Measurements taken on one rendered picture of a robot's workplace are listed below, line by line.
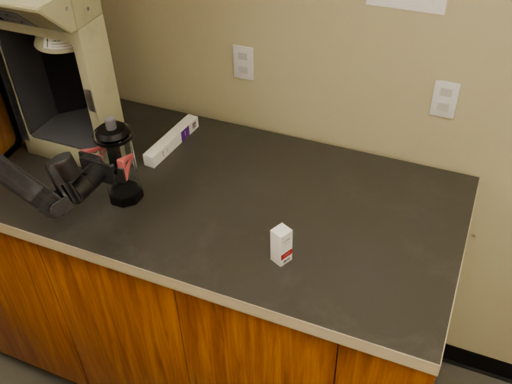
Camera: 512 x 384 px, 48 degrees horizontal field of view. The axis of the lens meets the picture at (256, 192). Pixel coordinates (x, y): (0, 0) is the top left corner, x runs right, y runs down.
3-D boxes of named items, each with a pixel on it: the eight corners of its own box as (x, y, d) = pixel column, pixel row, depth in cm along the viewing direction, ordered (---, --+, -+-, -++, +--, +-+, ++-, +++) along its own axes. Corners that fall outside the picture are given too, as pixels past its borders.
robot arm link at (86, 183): (67, 206, 148) (83, 206, 145) (54, 184, 145) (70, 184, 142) (84, 190, 153) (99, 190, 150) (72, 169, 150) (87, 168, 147)
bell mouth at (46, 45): (60, 23, 174) (56, 5, 171) (110, 32, 169) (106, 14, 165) (20, 48, 162) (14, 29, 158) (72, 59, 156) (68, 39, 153)
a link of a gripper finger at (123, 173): (115, 141, 158) (94, 160, 152) (138, 146, 156) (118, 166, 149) (120, 161, 163) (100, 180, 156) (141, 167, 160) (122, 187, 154)
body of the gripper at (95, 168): (83, 153, 154) (65, 169, 149) (115, 162, 151) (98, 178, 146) (88, 173, 158) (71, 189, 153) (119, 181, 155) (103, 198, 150)
